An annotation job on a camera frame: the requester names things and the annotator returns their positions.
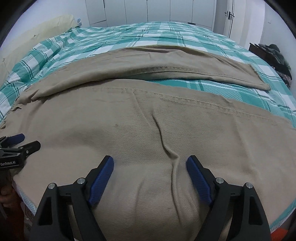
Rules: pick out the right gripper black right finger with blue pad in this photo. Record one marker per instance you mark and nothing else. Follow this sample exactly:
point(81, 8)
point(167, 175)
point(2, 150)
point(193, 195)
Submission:
point(249, 221)

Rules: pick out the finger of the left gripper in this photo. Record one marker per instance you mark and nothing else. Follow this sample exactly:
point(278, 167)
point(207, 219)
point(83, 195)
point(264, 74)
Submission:
point(8, 142)
point(27, 148)

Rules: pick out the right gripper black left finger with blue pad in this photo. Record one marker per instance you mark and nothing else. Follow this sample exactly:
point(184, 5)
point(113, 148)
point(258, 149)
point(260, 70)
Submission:
point(51, 221)

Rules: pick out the beige khaki pants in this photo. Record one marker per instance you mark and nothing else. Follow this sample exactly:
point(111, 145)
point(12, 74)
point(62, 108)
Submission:
point(110, 104)

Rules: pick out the person's hand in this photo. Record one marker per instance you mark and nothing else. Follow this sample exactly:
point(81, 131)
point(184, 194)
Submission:
point(8, 193)

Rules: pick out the orange patterned rug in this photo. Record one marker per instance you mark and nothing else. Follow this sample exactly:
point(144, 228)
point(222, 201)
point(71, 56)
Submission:
point(279, 234)

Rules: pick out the cream padded headboard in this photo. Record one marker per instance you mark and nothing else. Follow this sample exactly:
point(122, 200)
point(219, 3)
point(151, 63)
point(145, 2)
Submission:
point(17, 48)

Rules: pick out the teal white plaid bedspread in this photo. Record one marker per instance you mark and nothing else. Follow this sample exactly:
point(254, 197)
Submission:
point(77, 44)

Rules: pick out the white built-in wardrobe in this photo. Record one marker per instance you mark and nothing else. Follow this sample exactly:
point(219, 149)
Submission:
point(109, 13)

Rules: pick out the dark wooden side table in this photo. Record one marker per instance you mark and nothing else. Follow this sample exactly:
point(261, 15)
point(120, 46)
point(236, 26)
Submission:
point(255, 49)

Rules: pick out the pile of dark clothes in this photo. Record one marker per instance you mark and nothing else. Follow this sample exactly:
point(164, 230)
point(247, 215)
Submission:
point(278, 62)

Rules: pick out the white door with handle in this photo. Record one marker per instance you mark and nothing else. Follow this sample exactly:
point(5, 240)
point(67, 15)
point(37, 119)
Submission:
point(234, 20)

